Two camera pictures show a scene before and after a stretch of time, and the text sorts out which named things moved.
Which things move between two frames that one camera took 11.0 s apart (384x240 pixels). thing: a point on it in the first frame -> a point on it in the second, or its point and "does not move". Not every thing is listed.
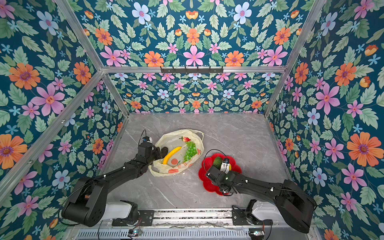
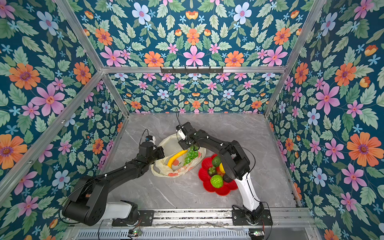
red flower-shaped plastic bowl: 208,185 does not move
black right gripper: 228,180 -> 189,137
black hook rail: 192,69 does not move
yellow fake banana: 166,159 -> 175,157
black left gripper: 156,150 does not move
